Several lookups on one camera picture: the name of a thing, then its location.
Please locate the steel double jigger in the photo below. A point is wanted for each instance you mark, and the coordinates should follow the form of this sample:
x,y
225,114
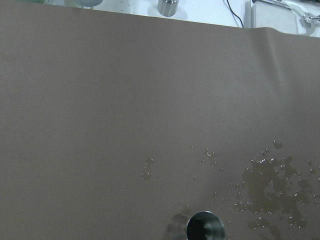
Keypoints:
x,y
203,225

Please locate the steel cylinder weight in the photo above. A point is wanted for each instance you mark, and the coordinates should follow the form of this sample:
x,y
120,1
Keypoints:
x,y
167,8

